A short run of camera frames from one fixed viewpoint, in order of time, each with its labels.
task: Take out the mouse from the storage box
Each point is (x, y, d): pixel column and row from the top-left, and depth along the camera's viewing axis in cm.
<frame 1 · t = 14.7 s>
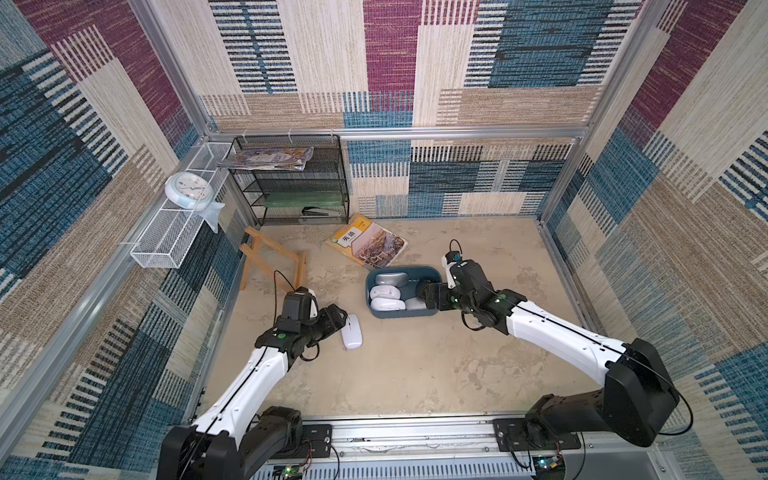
left hand: (338, 317, 85), fingers open
right hand: (434, 287, 85), fingers open
white flat mouse: (351, 334, 91), point 2 cm above the table
white oval mouse: (387, 304, 96), point 4 cm above the table
silver grey mouse: (399, 279, 104), point 3 cm above the table
white mouse in box: (385, 291, 99), point 4 cm above the table
green flat case: (303, 199, 105), point 19 cm above the table
yellow English textbook: (366, 242, 114), point 3 cm above the table
black stapler: (317, 211, 111), point 12 cm above the table

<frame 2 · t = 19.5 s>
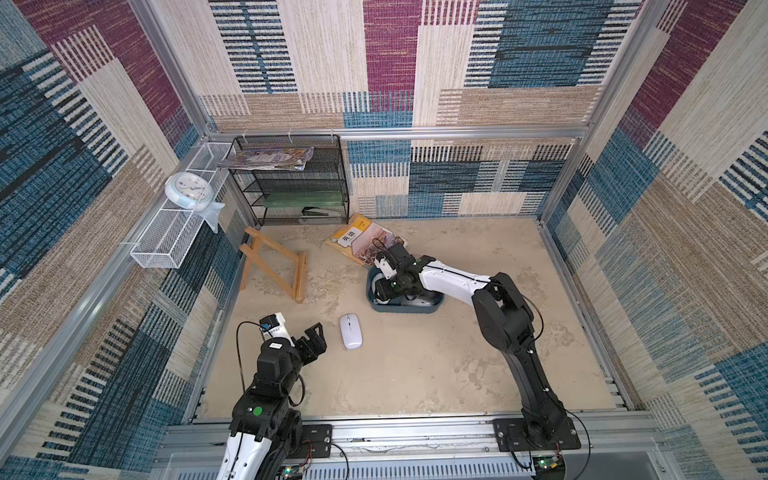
left hand: (309, 330, 79), fingers open
right hand: (380, 290, 99), fingers open
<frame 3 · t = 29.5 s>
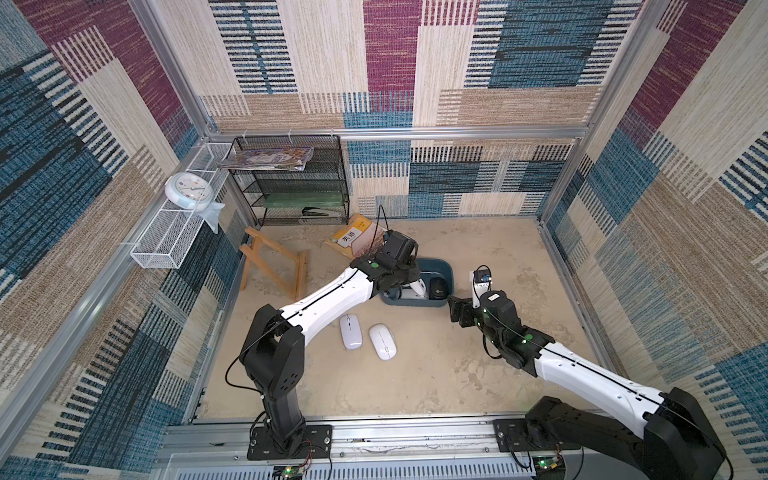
left hand: (415, 267, 86), fingers open
right hand: (462, 292, 83), fingers open
black mouse: (438, 288, 101), point 3 cm above the table
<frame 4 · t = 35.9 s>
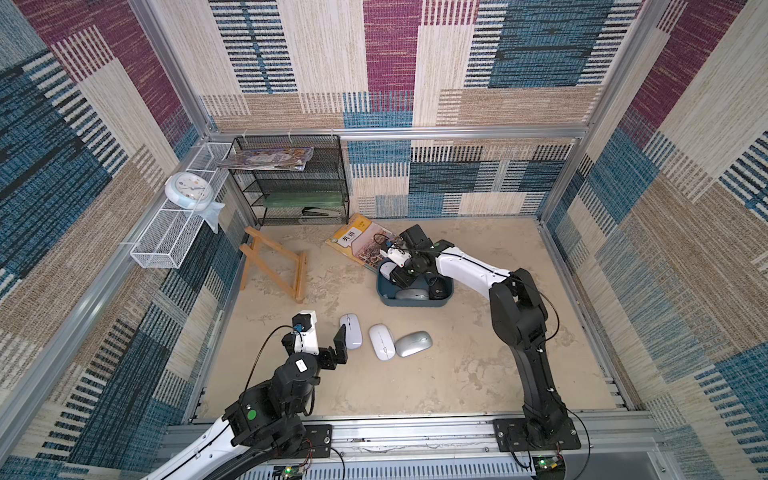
left hand: (328, 326, 73), fingers open
right hand: (396, 270, 99), fingers open
